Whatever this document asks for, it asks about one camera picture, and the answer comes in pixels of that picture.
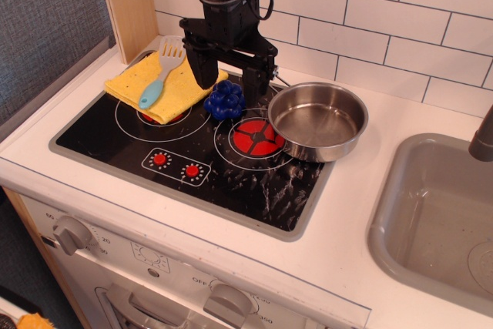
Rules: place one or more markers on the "grey oven knob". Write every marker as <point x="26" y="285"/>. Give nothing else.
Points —
<point x="229" y="305"/>
<point x="71" y="234"/>

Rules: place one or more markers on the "white toy oven front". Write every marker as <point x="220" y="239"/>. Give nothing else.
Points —
<point x="116" y="282"/>

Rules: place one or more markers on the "grey right oven knob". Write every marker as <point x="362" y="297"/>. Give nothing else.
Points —
<point x="229" y="305"/>

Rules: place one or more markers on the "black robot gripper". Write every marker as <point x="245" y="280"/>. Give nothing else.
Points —
<point x="229" y="33"/>

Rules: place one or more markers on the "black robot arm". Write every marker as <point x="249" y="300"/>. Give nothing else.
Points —
<point x="229" y="33"/>

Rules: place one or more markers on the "grey spatula with blue handle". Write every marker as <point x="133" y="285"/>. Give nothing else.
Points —
<point x="171" y="56"/>

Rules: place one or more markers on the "grey faucet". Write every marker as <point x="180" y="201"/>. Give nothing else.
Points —
<point x="481" y="145"/>

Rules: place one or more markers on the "light wooden post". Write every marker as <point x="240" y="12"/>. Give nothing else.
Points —
<point x="134" y="25"/>

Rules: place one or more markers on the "grey plastic sink basin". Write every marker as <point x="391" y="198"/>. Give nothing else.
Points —
<point x="432" y="229"/>

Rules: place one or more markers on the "grey left oven knob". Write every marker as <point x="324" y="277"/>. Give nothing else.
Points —
<point x="71" y="234"/>

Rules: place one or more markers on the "stainless steel pot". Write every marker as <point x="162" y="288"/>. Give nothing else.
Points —
<point x="317" y="122"/>

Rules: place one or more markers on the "black toy stove top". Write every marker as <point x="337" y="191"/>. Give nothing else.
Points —
<point x="235" y="169"/>

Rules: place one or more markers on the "orange object at floor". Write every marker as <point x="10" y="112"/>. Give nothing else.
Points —
<point x="34" y="321"/>

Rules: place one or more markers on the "blue toy grapes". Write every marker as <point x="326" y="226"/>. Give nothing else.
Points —
<point x="226" y="101"/>

